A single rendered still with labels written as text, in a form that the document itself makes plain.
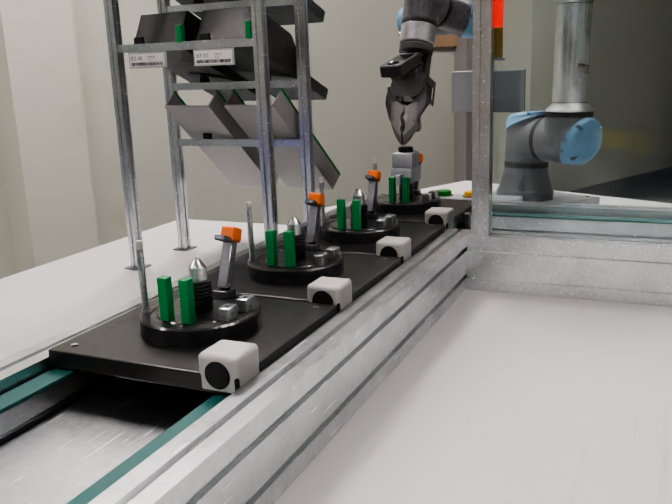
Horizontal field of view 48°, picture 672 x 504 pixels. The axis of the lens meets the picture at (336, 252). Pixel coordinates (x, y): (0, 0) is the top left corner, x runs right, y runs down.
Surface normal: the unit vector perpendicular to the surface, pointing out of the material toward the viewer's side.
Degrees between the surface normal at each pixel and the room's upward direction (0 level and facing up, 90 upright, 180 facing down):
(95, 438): 0
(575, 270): 90
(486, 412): 0
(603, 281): 90
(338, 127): 90
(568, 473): 0
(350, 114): 90
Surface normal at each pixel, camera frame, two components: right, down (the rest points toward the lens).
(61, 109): 0.66, 0.16
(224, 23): -0.52, -0.21
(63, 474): -0.04, -0.97
